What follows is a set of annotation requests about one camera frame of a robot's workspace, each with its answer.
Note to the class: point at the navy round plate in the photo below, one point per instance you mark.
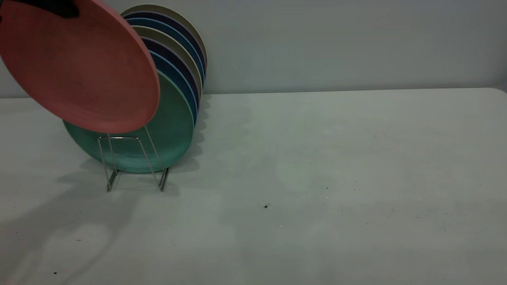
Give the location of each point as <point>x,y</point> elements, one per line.
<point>158,16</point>
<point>158,47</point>

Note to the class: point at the green round plate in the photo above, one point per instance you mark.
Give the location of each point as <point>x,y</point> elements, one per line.
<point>170,130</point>

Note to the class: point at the blue round plate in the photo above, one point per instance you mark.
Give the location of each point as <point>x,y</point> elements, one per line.
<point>168,67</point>
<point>158,23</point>

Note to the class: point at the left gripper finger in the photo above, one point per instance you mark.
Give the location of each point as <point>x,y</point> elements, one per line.
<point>59,7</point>

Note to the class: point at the beige round plate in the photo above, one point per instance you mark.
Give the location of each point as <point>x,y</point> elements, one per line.
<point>158,35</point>
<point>158,8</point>

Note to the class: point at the pink round plate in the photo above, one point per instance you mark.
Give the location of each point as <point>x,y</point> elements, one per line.
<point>79,71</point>

